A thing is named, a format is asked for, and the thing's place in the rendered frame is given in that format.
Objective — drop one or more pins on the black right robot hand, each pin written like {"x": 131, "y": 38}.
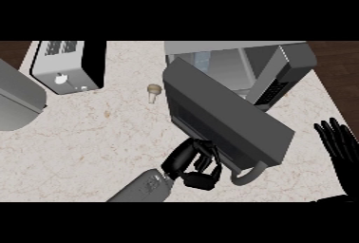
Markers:
{"x": 340, "y": 148}

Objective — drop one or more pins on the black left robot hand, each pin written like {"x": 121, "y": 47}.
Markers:
{"x": 186, "y": 159}

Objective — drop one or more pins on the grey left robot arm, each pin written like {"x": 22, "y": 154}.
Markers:
{"x": 145, "y": 189}

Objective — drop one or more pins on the grey microwave door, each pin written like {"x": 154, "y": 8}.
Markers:
{"x": 219, "y": 120}

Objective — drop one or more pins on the grey microwave body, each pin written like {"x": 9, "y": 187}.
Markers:
{"x": 262, "y": 68}

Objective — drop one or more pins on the beige mushroom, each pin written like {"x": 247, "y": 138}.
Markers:
{"x": 154, "y": 91}

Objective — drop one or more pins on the silver toaster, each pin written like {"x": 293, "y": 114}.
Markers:
{"x": 69, "y": 68}

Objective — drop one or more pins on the grey rounded appliance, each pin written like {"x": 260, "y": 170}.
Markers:
{"x": 18, "y": 98}

